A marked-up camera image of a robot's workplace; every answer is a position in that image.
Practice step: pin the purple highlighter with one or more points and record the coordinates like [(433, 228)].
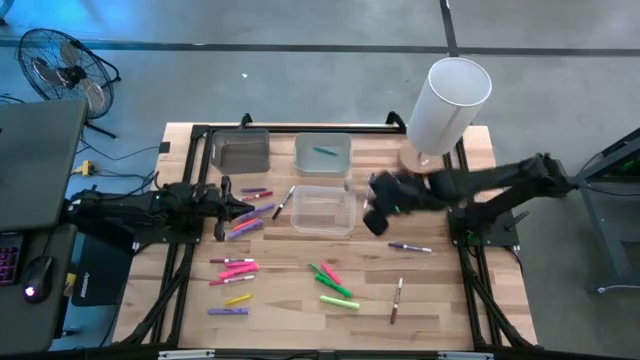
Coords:
[(257, 211), (228, 311), (246, 230)]

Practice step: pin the black floor fan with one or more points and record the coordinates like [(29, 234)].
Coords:
[(67, 75)]

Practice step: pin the black computer mouse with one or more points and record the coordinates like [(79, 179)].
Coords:
[(37, 277)]

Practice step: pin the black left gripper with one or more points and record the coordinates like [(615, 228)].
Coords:
[(225, 210)]

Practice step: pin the dark grey desk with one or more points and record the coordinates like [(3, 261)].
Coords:
[(30, 325)]

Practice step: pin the light grey plastic bin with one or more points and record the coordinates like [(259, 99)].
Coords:
[(320, 167)]

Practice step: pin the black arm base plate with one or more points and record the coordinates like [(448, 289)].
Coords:
[(505, 235), (170, 239)]

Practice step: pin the black computer case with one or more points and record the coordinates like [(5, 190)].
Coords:
[(102, 280)]

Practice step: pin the teal marker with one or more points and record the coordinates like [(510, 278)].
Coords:
[(325, 151)]

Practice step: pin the backlit keyboard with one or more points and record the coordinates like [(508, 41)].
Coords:
[(10, 260)]

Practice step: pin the black square tag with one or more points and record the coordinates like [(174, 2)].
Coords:
[(164, 147)]

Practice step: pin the black dry-erase marker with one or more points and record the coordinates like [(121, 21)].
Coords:
[(283, 202)]

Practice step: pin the white metal bracket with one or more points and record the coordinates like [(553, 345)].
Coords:
[(186, 354), (465, 355)]

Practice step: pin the red dry-erase marker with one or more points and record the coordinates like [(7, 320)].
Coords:
[(257, 195)]

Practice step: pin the orange marker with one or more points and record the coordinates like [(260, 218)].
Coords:
[(245, 224)]

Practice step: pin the dark green marker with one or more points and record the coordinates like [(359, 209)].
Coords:
[(316, 268)]

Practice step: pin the dark grey translucent bin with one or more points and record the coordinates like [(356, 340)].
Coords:
[(240, 155)]

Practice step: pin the pink highlighter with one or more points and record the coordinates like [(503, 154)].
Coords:
[(239, 271)]

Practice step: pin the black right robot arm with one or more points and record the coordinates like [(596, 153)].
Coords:
[(500, 180)]

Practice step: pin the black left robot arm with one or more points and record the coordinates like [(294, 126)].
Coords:
[(125, 205)]

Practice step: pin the yellow power strip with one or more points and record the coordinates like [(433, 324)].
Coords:
[(86, 168)]

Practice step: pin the brown dry-erase marker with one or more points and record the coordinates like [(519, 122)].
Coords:
[(396, 300)]

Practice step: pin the clear plastic bin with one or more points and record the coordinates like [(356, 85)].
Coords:
[(320, 220)]

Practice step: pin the pink dry-erase marker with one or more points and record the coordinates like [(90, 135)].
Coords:
[(231, 280)]

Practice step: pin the light green Sharpie highlighter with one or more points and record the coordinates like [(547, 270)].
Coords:
[(339, 302)]

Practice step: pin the magenta dry-erase marker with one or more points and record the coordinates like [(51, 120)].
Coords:
[(231, 260)]

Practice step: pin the small purple marker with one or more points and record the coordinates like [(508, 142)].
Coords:
[(253, 190)]

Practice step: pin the dark grey equipment stand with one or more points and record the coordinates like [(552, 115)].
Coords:
[(607, 240)]

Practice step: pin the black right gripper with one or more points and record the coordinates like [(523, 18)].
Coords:
[(405, 192)]

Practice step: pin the white shade table lamp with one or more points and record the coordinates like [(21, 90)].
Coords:
[(450, 105)]

